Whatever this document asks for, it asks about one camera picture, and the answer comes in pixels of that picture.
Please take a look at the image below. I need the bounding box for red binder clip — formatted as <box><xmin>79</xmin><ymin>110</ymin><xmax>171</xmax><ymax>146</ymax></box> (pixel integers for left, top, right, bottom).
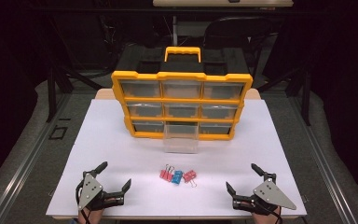
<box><xmin>182</xmin><ymin>169</ymin><xmax>199</xmax><ymax>189</ymax></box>
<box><xmin>158</xmin><ymin>163</ymin><xmax>175</xmax><ymax>183</ymax></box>

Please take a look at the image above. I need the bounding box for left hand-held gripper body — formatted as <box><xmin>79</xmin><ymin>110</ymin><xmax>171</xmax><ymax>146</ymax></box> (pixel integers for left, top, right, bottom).
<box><xmin>75</xmin><ymin>169</ymin><xmax>126</xmax><ymax>213</ymax></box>

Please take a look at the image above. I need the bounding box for clear plastic drawer bin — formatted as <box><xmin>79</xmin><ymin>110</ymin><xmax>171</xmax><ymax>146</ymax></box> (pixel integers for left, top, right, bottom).
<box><xmin>162</xmin><ymin>121</ymin><xmax>200</xmax><ymax>154</ymax></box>

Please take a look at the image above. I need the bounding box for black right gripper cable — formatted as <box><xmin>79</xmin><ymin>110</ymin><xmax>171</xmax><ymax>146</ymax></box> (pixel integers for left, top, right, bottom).
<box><xmin>260</xmin><ymin>200</ymin><xmax>284</xmax><ymax>224</ymax></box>

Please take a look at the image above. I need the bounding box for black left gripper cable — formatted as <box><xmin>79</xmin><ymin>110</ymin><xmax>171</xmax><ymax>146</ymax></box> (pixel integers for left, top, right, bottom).
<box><xmin>75</xmin><ymin>179</ymin><xmax>91</xmax><ymax>224</ymax></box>

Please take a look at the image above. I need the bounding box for group of clear drawers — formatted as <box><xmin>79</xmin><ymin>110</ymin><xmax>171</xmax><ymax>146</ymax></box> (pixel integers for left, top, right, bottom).
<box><xmin>119</xmin><ymin>79</ymin><xmax>245</xmax><ymax>135</ymax></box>

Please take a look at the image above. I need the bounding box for blue binder clip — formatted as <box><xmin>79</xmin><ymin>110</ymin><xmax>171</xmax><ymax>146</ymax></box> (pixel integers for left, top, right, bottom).
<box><xmin>171</xmin><ymin>169</ymin><xmax>185</xmax><ymax>186</ymax></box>

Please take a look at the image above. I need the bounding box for person's right hand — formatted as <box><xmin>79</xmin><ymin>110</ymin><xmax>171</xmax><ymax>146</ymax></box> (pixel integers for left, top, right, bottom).
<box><xmin>251</xmin><ymin>206</ymin><xmax>283</xmax><ymax>224</ymax></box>

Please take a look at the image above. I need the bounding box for yellow black organizer cabinet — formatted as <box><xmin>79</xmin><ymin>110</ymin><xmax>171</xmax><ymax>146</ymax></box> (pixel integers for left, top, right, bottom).
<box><xmin>110</xmin><ymin>46</ymin><xmax>254</xmax><ymax>142</ymax></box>

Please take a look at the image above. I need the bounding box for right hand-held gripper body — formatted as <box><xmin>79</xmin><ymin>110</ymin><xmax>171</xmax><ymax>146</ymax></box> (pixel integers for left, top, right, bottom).
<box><xmin>231</xmin><ymin>172</ymin><xmax>297</xmax><ymax>216</ymax></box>

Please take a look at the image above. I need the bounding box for person's left hand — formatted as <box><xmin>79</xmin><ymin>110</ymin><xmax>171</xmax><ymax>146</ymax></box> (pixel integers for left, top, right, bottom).
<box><xmin>77</xmin><ymin>208</ymin><xmax>105</xmax><ymax>224</ymax></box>

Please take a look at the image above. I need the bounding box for black metal stand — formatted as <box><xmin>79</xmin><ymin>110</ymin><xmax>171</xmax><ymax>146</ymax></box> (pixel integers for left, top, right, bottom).
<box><xmin>46</xmin><ymin>59</ymin><xmax>105</xmax><ymax>123</ymax></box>
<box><xmin>257</xmin><ymin>66</ymin><xmax>312</xmax><ymax>127</ymax></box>

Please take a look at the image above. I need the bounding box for black folding chair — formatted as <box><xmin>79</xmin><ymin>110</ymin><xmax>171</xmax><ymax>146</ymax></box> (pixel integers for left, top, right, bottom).
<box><xmin>202</xmin><ymin>16</ymin><xmax>275</xmax><ymax>78</ymax></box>

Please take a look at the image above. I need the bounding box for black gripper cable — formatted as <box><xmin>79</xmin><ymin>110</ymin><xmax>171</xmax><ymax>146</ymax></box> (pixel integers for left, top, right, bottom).
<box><xmin>75</xmin><ymin>179</ymin><xmax>91</xmax><ymax>224</ymax></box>
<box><xmin>260</xmin><ymin>200</ymin><xmax>284</xmax><ymax>224</ymax></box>

